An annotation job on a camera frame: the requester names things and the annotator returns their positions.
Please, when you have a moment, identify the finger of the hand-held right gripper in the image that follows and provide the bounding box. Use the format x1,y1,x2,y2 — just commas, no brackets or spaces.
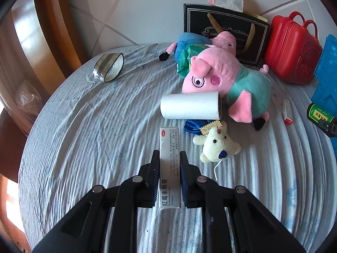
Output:
318,118,337,135

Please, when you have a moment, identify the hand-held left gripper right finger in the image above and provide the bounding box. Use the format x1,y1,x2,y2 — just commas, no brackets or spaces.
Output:
179,151,307,253

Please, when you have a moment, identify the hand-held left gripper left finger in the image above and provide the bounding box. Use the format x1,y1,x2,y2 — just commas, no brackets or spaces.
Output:
32,150,161,253

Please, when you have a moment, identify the green bottle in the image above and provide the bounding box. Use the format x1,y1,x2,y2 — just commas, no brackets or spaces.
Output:
307,103,336,137

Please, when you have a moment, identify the white ointment box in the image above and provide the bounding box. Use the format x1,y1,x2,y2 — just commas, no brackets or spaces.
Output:
160,127,182,210

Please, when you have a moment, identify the blue plastic crate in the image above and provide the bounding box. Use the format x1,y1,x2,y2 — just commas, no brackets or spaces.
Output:
311,35,337,112

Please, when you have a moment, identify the green plastic packet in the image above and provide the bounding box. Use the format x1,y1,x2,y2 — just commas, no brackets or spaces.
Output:
177,43,211,79

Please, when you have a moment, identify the white bear plush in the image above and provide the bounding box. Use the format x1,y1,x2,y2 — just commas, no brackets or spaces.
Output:
193,121,241,181

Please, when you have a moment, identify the small white red box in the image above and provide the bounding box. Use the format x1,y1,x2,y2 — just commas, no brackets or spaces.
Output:
282,99,293,125

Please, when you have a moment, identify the blue satin cloth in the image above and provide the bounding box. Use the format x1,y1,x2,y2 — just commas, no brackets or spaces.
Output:
183,118,215,135

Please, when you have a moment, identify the gold paper tag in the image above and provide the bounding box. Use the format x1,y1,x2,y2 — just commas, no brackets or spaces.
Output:
201,120,220,135

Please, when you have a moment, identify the white paper roll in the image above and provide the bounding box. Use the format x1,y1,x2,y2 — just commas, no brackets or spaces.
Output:
160,91,223,120

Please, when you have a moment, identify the red plastic case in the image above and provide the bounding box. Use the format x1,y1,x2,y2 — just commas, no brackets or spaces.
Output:
264,11,323,85

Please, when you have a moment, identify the large pig plush teal shirt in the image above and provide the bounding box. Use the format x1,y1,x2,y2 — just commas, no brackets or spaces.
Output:
182,48,272,131

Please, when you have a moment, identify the clear tape roll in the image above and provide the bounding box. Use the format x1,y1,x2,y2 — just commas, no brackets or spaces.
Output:
93,53,125,84

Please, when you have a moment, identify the small pig plush blue shirt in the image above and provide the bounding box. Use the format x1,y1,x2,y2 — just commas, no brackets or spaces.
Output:
159,31,237,62

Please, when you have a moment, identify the clear plastic bag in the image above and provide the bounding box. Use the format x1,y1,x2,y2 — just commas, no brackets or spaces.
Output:
14,80,43,116

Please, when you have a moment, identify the black gift box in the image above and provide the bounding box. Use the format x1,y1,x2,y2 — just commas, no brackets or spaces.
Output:
183,3,271,66

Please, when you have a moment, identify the wooden door frame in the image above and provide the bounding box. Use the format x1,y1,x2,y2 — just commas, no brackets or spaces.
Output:
0,0,88,164

